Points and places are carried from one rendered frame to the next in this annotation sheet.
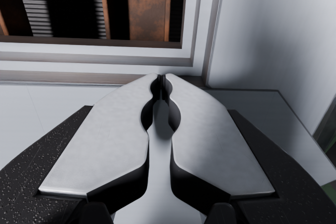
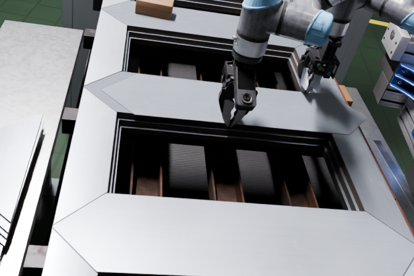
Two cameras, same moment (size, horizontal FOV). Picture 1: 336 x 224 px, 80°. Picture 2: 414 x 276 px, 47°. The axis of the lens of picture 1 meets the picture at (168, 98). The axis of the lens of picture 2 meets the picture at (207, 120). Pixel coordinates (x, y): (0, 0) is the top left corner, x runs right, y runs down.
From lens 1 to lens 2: 1.41 m
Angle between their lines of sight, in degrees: 84
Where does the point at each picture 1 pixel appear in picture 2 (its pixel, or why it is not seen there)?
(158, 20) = not seen: hidden behind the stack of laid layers
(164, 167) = (313, 108)
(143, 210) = (312, 122)
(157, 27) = not seen: hidden behind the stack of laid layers
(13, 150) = (271, 100)
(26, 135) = (275, 97)
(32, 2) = (201, 162)
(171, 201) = (321, 120)
